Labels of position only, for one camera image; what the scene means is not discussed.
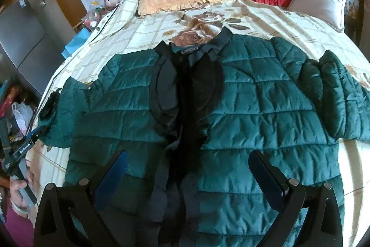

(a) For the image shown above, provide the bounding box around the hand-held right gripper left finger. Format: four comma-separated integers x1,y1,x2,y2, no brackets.
34,149,128,247

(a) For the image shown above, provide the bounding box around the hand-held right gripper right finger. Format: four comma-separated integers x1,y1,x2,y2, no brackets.
249,150,343,247

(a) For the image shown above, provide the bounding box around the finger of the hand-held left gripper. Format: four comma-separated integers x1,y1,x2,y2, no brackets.
27,127,44,142

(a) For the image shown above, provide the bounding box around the dark green quilted jacket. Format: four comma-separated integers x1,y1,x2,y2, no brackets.
37,27,370,247

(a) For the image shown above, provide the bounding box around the person's left forearm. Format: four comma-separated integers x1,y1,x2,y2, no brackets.
0,205,36,247

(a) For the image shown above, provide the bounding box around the person's left hand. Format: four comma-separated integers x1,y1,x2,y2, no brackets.
9,159,35,210

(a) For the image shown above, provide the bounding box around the white plastic bag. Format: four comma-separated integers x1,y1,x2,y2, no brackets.
12,102,34,135

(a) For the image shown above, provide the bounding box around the cluster of bottles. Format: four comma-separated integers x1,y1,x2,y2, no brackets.
84,1,108,32

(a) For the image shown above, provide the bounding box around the floral cream bed sheet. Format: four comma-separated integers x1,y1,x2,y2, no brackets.
29,0,370,247

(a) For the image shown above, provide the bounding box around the white pillow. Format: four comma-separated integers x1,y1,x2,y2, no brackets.
287,0,347,33

